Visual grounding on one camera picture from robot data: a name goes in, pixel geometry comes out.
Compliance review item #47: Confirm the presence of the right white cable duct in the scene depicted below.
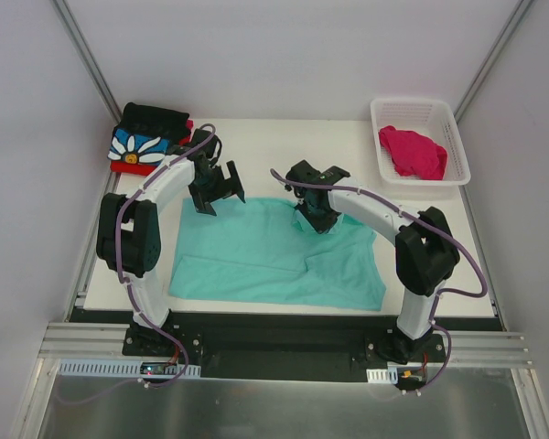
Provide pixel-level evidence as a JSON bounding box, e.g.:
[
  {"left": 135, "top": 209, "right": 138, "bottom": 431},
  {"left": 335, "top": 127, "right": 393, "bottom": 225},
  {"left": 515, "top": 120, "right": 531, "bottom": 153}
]
[{"left": 366, "top": 368, "right": 398, "bottom": 385}]

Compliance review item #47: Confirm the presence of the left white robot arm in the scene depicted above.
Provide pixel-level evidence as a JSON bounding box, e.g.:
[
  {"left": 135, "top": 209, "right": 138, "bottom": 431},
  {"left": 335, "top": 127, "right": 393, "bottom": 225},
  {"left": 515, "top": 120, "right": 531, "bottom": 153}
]
[{"left": 96, "top": 123, "right": 245, "bottom": 356}]

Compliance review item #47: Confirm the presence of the red folded t shirt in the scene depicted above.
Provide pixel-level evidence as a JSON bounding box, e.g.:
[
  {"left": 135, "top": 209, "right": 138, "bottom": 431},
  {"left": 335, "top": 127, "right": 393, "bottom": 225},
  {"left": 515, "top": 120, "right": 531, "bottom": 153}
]
[{"left": 110, "top": 161, "right": 156, "bottom": 177}]

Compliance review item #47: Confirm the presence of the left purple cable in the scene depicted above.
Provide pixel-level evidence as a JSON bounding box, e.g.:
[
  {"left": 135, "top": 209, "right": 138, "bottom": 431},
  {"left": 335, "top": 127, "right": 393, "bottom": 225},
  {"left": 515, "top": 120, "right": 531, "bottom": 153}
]
[{"left": 57, "top": 123, "right": 223, "bottom": 406}]

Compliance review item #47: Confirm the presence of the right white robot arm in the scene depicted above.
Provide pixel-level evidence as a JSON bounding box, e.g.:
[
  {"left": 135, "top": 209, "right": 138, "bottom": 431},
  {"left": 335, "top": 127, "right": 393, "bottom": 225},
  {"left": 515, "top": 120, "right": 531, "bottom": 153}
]
[{"left": 285, "top": 160, "right": 460, "bottom": 364}]

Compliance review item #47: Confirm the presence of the left aluminium frame post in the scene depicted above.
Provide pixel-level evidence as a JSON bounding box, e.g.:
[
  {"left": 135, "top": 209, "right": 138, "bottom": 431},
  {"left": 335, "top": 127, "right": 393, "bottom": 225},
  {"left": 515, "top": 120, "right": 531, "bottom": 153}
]
[{"left": 51, "top": 0, "right": 122, "bottom": 122}]

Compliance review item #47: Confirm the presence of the right aluminium frame post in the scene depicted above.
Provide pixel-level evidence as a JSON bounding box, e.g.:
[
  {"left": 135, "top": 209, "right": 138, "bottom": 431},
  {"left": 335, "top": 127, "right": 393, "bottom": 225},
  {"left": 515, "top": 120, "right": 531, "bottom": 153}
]
[{"left": 454, "top": 0, "right": 537, "bottom": 123}]

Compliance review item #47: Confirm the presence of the teal t shirt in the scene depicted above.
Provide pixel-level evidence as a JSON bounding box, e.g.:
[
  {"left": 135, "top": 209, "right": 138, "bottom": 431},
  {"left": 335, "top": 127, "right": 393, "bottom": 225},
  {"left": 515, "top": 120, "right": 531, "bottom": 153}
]
[{"left": 168, "top": 198, "right": 386, "bottom": 311}]

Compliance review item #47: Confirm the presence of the aluminium frame post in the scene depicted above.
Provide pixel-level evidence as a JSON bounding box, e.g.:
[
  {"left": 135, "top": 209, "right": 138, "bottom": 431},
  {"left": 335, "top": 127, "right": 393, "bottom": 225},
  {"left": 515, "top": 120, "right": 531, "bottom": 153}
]
[
  {"left": 454, "top": 0, "right": 537, "bottom": 123},
  {"left": 51, "top": 0, "right": 122, "bottom": 122}
]

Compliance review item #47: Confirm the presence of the left white cable duct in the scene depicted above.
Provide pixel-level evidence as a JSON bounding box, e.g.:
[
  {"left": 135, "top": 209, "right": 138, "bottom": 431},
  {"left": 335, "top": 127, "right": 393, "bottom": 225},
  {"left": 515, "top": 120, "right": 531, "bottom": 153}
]
[{"left": 59, "top": 359, "right": 201, "bottom": 380}]

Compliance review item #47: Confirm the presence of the white plastic basket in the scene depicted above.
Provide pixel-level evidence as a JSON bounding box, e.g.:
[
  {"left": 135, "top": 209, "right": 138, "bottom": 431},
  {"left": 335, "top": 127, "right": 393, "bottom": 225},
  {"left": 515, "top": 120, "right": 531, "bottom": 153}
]
[{"left": 370, "top": 97, "right": 471, "bottom": 190}]

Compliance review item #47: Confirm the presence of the magenta t shirt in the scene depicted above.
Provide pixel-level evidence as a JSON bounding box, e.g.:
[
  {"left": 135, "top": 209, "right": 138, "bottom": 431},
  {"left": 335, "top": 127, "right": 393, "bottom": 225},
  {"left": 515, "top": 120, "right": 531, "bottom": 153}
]
[{"left": 378, "top": 125, "right": 448, "bottom": 181}]

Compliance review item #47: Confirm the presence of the purple cable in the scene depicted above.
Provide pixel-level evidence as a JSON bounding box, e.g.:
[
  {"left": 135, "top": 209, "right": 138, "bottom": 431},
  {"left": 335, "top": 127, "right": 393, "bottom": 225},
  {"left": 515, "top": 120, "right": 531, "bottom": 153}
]
[
  {"left": 269, "top": 167, "right": 487, "bottom": 402},
  {"left": 57, "top": 123, "right": 223, "bottom": 406}
]

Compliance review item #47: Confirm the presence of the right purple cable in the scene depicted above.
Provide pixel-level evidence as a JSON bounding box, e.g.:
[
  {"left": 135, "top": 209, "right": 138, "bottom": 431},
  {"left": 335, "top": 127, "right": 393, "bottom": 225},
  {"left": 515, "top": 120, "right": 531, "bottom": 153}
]
[{"left": 269, "top": 167, "right": 487, "bottom": 402}]

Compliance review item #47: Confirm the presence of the pink folded t shirt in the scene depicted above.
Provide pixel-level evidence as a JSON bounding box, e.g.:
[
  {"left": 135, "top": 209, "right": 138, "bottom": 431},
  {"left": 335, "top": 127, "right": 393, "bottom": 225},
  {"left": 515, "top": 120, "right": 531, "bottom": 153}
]
[{"left": 186, "top": 119, "right": 194, "bottom": 137}]

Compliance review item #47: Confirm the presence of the white cable duct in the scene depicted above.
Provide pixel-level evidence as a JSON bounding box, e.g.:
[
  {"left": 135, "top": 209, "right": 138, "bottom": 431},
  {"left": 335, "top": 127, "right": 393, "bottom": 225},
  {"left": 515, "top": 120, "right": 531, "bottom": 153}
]
[
  {"left": 59, "top": 359, "right": 201, "bottom": 380},
  {"left": 366, "top": 368, "right": 398, "bottom": 385}
]

